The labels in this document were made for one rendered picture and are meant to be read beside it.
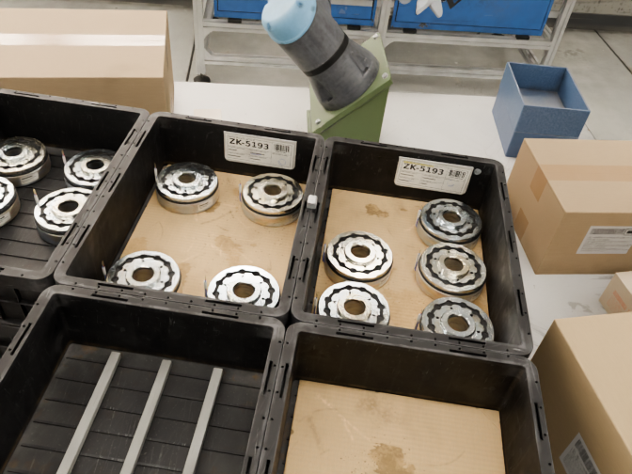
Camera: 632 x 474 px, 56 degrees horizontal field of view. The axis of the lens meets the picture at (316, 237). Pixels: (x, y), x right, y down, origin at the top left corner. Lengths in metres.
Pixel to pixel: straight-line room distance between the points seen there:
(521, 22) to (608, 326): 2.32
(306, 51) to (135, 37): 0.38
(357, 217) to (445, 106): 0.67
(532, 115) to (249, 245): 0.76
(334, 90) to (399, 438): 0.73
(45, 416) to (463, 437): 0.51
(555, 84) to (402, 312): 0.92
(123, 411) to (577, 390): 0.57
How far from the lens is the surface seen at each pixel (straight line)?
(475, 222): 1.02
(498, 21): 3.04
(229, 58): 2.94
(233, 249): 0.95
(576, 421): 0.87
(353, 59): 1.26
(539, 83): 1.64
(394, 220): 1.03
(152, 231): 0.99
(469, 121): 1.59
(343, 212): 1.03
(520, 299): 0.83
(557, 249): 1.18
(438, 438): 0.79
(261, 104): 1.53
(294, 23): 1.20
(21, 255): 1.00
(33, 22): 1.48
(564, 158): 1.25
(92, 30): 1.43
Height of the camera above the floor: 1.51
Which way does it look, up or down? 44 degrees down
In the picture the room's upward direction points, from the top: 7 degrees clockwise
